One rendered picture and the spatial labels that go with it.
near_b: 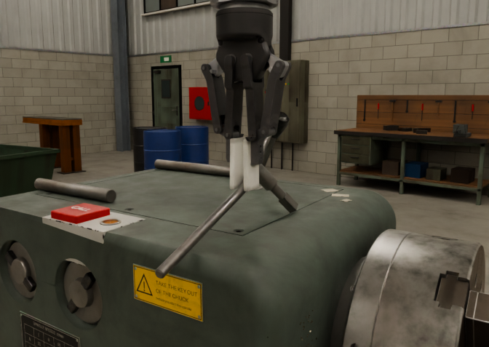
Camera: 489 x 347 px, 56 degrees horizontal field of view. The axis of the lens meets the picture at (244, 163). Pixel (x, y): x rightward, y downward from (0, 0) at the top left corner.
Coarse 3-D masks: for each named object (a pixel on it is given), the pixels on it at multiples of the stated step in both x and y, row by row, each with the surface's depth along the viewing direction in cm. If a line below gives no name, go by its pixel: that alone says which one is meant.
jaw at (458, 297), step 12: (456, 276) 55; (444, 288) 54; (456, 288) 53; (468, 288) 54; (444, 300) 53; (456, 300) 52; (468, 300) 53; (480, 300) 53; (468, 312) 52; (480, 312) 52; (468, 324) 53; (480, 324) 52; (468, 336) 54; (480, 336) 53
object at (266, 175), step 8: (264, 168) 66; (264, 176) 66; (272, 176) 67; (264, 184) 66; (272, 184) 66; (272, 192) 67; (280, 192) 67; (280, 200) 68; (288, 200) 68; (288, 208) 68; (296, 208) 68
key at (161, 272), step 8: (264, 144) 69; (264, 152) 69; (240, 192) 61; (232, 200) 59; (224, 208) 58; (216, 216) 56; (208, 224) 55; (200, 232) 53; (192, 240) 52; (184, 248) 51; (176, 256) 50; (168, 264) 48; (176, 264) 49; (160, 272) 47; (168, 272) 48
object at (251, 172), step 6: (246, 144) 60; (246, 150) 60; (246, 156) 61; (246, 162) 61; (246, 168) 61; (252, 168) 62; (258, 168) 63; (246, 174) 61; (252, 174) 62; (258, 174) 63; (246, 180) 61; (252, 180) 62; (258, 180) 63; (246, 186) 61; (252, 186) 62; (258, 186) 63
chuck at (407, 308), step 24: (408, 240) 62; (432, 240) 62; (456, 240) 62; (408, 264) 57; (432, 264) 56; (456, 264) 55; (480, 264) 63; (384, 288) 56; (408, 288) 55; (432, 288) 54; (480, 288) 68; (384, 312) 54; (408, 312) 53; (432, 312) 52; (456, 312) 51; (384, 336) 53; (408, 336) 52; (432, 336) 50; (456, 336) 49
